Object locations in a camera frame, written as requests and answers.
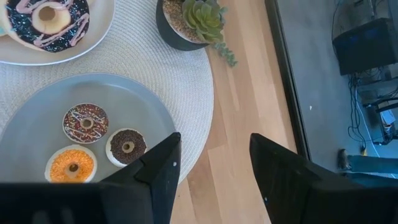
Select black plant pot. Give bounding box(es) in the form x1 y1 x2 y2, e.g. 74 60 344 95
155 0 212 52

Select small chocolate sprinkled donut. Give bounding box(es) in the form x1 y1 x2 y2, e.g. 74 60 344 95
105 128 148 169

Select grey round plate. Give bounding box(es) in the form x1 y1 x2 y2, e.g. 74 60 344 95
0 73 177 184

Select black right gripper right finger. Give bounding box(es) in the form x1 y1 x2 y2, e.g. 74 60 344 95
249 133 358 224

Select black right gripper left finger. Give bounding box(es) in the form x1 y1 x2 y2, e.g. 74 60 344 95
101 132 182 224

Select person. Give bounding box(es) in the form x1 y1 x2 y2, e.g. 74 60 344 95
337 148 398 180

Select large dark iced donut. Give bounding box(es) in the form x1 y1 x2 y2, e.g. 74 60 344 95
2 0 91 54

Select white round plate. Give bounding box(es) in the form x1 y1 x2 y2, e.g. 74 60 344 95
0 0 116 67

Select small brown drizzled sprinkled donut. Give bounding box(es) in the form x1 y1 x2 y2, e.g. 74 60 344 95
62 103 109 144

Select black floor box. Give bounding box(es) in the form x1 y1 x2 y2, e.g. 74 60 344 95
331 17 398 77

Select green succulent plant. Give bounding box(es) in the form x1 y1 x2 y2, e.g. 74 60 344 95
182 0 239 68

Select small orange sprinkled donut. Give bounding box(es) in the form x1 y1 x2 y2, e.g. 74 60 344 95
44 144 98 184

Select black floor cables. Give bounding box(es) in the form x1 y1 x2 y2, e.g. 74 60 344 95
346 73 398 147

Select round woven cream placemat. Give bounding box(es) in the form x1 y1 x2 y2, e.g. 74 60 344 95
0 0 215 184

